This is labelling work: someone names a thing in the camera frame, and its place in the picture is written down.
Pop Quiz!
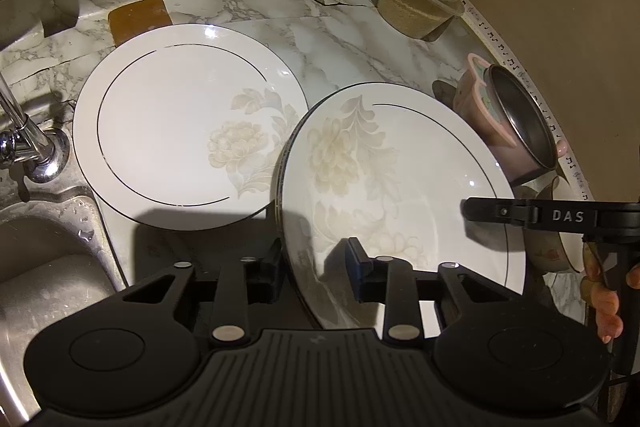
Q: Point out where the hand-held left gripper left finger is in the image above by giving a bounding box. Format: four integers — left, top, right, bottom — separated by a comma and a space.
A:
122, 238, 288, 349

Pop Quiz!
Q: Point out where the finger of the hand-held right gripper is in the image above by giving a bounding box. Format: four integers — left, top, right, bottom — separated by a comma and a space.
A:
462, 197, 526, 226

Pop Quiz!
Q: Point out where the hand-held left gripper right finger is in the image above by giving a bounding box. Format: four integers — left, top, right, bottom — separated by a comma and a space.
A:
345, 237, 503, 344

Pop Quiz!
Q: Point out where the pink steel bowl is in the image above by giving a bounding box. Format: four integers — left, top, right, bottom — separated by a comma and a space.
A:
454, 53, 571, 186

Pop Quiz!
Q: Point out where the white floral plate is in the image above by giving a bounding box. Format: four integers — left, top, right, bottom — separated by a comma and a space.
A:
72, 23, 310, 233
271, 82, 528, 333

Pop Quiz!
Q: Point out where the person's right hand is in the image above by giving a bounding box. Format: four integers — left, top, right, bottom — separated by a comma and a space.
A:
582, 246, 640, 344

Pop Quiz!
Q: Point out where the stainless steel sink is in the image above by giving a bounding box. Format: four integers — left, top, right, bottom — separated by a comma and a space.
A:
0, 187, 128, 413

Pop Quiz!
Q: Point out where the chrome faucet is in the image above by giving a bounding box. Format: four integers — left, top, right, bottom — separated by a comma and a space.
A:
0, 72, 71, 184

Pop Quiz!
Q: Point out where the brown sponge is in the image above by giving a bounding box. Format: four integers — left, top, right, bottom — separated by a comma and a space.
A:
108, 0, 172, 48

